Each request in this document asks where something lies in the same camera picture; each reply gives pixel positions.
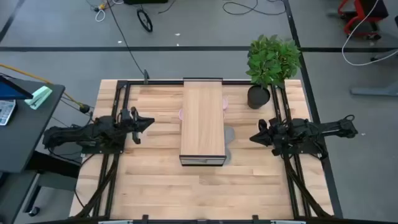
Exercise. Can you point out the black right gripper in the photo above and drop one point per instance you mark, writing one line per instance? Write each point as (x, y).
(276, 137)

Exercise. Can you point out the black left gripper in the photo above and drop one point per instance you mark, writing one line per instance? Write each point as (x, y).
(129, 121)

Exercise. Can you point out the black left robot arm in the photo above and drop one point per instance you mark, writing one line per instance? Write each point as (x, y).
(77, 133)

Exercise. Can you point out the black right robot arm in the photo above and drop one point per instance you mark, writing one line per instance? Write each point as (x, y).
(326, 127)

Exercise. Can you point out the green plant in black pot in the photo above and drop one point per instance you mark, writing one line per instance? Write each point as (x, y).
(270, 59)

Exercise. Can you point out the mint green stapler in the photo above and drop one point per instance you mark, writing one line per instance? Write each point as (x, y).
(38, 97)

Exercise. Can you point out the grey desk foot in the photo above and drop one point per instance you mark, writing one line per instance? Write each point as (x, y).
(373, 91)

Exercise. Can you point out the black equipment box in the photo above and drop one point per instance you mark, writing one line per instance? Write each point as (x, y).
(146, 1)

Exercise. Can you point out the black side desk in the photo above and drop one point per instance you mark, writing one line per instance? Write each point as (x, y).
(15, 149)

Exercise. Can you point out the white calculator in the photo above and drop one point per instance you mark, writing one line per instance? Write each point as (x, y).
(7, 112)

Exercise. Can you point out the laptop with blue screen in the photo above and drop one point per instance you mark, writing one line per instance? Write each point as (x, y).
(9, 90)

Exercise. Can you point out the red and black cart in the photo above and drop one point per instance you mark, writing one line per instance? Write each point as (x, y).
(357, 15)

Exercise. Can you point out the black aluminium rig frame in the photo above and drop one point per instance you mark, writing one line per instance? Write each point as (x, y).
(161, 82)

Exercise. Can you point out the wooden shelf with black frame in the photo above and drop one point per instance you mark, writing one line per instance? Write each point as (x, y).
(202, 124)

